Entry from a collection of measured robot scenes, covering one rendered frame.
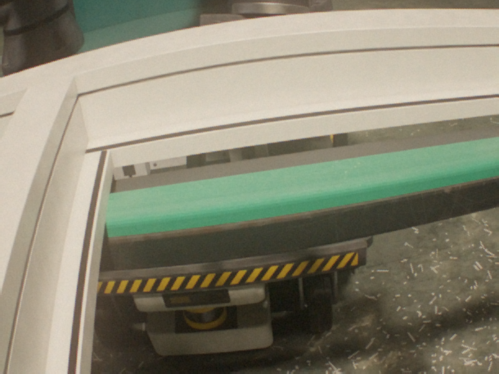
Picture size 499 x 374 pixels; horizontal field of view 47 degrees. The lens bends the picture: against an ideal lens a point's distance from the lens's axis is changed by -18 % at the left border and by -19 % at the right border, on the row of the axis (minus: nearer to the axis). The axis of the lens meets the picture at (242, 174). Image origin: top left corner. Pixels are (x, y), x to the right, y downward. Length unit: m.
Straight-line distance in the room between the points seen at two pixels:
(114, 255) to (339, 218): 0.14
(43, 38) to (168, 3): 0.27
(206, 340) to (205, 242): 0.97
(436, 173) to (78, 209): 0.23
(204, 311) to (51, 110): 0.95
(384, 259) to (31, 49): 1.03
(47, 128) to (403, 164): 0.22
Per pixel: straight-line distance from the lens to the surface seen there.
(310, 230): 0.41
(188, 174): 0.45
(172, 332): 1.36
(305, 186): 0.40
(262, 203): 0.40
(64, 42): 1.16
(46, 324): 0.32
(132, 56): 0.45
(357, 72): 0.46
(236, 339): 1.37
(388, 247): 1.69
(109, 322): 1.41
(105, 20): 1.27
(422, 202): 0.42
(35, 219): 0.33
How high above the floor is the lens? 1.09
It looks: 33 degrees down
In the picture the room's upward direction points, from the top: 10 degrees counter-clockwise
